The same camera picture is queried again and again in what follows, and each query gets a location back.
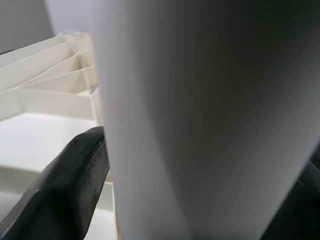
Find white plastic table top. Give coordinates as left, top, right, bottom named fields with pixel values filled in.
left=0, top=32, right=121, bottom=240

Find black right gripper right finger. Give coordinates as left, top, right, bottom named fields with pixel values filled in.
left=259, top=159, right=320, bottom=240

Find white tapered plastic table leg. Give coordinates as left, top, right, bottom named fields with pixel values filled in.
left=91, top=0, right=320, bottom=240

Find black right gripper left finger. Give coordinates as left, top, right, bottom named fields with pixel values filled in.
left=0, top=125, right=111, bottom=240

